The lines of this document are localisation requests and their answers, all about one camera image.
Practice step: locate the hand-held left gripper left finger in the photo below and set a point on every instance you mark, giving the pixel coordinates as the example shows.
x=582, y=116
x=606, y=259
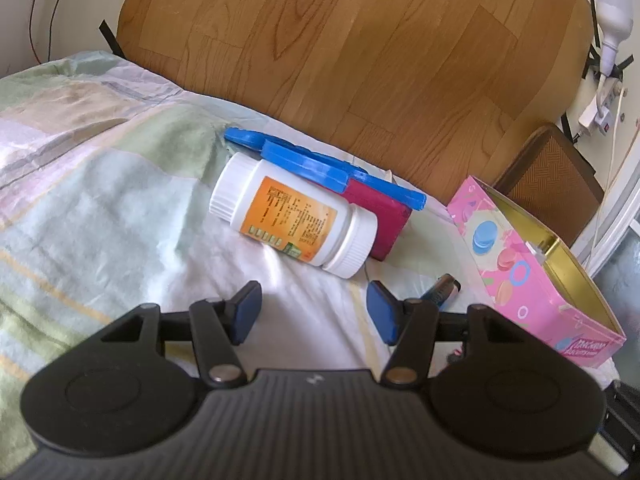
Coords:
x=247, y=312

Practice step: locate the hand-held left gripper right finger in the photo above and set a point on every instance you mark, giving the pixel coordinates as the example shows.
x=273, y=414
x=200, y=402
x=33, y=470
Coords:
x=382, y=312

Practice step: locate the blue battery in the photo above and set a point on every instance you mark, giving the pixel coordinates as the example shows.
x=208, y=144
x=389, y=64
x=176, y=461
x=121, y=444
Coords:
x=442, y=287

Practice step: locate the small red box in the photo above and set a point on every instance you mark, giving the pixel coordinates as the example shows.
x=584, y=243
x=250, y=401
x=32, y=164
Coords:
x=380, y=220

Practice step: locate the white pill bottle orange label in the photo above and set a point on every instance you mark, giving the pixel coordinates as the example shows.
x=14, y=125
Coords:
x=290, y=210

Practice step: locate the pink tin box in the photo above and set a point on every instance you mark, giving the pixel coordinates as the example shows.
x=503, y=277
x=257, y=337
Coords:
x=510, y=260

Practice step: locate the small red and black item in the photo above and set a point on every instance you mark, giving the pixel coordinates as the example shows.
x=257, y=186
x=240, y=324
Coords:
x=456, y=355

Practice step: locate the white power strip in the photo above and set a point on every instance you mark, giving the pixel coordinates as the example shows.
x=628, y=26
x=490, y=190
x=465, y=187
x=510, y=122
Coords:
x=602, y=110

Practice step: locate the black tape strip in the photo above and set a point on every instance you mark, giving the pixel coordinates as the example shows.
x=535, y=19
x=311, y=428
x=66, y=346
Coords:
x=111, y=39

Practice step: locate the black tape cluster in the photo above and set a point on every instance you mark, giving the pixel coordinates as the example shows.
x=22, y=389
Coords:
x=595, y=55

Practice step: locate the white light bulb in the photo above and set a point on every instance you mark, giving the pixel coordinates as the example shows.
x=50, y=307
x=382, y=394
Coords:
x=612, y=15

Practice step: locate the wood pattern wall sheet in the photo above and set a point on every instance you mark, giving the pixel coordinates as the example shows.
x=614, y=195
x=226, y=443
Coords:
x=350, y=35

